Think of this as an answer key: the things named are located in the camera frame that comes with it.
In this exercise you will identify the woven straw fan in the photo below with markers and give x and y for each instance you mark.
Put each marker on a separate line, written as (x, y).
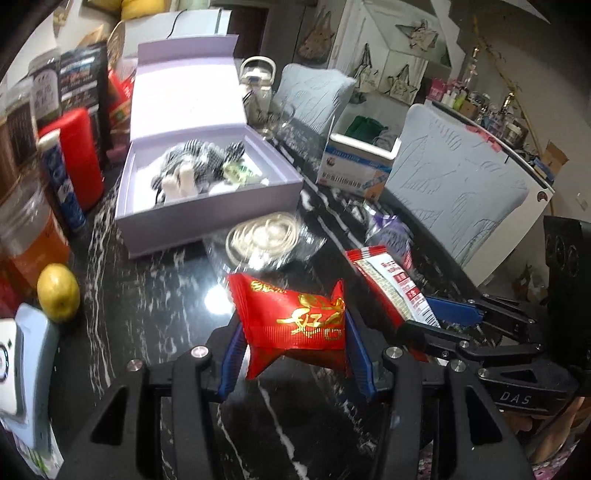
(115, 44)

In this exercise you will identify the purple white snack bag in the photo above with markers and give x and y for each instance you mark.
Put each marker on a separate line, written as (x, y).
(389, 231)

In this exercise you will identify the blue white tube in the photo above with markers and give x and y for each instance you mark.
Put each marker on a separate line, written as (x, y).
(53, 160)

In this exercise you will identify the amber plastic jar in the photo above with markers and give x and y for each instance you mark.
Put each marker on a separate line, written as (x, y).
(31, 236)

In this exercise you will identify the yellow lemon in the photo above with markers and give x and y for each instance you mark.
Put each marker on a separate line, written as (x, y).
(58, 292)

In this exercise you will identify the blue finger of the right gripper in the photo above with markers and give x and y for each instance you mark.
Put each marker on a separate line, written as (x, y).
(427, 343)
(463, 314)

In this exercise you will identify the red gold candy pillow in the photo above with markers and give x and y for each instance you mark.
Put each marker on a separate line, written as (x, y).
(279, 322)

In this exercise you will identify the blue white cardboard box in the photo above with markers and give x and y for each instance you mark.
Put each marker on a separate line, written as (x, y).
(354, 166)

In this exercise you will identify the cream rope bag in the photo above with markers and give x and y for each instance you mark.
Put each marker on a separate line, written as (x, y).
(262, 244)

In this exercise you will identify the red canister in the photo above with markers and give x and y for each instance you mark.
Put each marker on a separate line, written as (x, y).
(81, 160)

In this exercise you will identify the white water bottle with handle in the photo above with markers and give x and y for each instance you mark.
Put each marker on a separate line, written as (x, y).
(256, 76)

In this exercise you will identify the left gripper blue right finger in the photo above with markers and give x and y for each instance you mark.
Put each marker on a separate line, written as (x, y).
(359, 360)

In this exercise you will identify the black white gingham scrunchie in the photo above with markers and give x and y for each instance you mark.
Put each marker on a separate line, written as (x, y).
(208, 160)

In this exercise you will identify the dark label plastic jar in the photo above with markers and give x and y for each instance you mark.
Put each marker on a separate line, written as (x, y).
(44, 71)

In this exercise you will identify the far light blue cushioned chair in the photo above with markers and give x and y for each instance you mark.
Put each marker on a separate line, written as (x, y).
(319, 96)

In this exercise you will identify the light blue cushioned chair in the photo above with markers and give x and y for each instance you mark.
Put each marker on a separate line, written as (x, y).
(454, 180)
(319, 96)

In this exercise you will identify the red white snack packet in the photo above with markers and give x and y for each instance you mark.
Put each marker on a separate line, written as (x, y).
(398, 295)

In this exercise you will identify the near light blue cushioned chair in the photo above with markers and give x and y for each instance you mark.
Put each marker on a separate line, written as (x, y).
(454, 180)

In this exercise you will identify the black coffee pouch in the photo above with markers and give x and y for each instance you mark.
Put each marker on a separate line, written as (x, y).
(83, 83)

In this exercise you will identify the lavender gift box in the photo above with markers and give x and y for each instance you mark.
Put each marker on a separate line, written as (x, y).
(185, 89)

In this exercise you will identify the clear glass mug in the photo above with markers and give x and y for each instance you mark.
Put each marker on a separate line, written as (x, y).
(277, 118)

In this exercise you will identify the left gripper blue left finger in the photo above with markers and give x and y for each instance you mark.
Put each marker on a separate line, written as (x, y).
(234, 348)

